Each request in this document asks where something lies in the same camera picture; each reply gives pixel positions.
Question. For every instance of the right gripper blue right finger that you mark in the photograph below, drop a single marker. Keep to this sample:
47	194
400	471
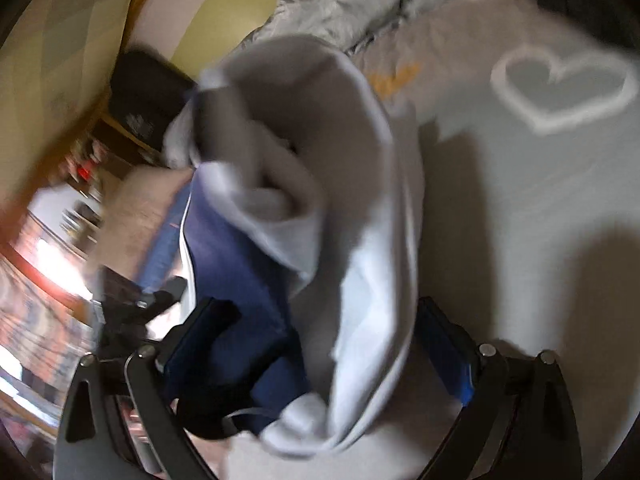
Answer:
451	350

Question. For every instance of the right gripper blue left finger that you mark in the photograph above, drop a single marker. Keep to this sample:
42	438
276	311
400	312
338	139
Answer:
186	351

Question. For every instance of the white and navy varsity jacket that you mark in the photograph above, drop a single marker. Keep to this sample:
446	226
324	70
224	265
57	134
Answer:
305	212

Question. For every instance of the blue patterned pillow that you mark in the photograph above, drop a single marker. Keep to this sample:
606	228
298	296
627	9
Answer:
164	249

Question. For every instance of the beige floral pillow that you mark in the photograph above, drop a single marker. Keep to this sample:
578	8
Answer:
132	219

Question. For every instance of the black hanging bag with logo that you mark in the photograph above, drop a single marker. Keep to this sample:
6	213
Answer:
147	94

